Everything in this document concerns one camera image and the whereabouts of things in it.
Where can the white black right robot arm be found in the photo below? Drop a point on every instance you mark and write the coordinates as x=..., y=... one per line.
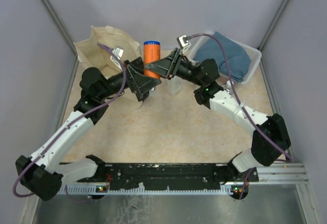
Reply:
x=269, y=134

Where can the blue folded towel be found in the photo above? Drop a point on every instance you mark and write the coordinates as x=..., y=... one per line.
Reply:
x=238, y=59

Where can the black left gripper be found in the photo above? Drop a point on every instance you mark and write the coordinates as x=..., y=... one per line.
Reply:
x=137, y=82

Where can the white plastic basket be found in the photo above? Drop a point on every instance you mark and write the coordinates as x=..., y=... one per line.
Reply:
x=254, y=54

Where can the orange blue tube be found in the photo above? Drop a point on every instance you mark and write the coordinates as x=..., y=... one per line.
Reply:
x=151, y=53

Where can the aluminium frame rail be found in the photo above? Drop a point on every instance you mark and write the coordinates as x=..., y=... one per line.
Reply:
x=59, y=24

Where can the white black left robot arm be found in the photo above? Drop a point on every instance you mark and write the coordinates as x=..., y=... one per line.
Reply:
x=42, y=173

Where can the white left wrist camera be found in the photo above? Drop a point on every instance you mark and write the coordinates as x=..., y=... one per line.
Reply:
x=118, y=52

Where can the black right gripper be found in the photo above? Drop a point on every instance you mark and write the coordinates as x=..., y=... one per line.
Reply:
x=166, y=66

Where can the white bottle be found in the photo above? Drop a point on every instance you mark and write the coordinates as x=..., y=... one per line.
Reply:
x=174, y=85

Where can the cream canvas tote bag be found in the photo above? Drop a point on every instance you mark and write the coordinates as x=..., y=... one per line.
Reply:
x=91, y=55

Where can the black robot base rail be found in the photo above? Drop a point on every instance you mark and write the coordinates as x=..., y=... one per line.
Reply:
x=172, y=178

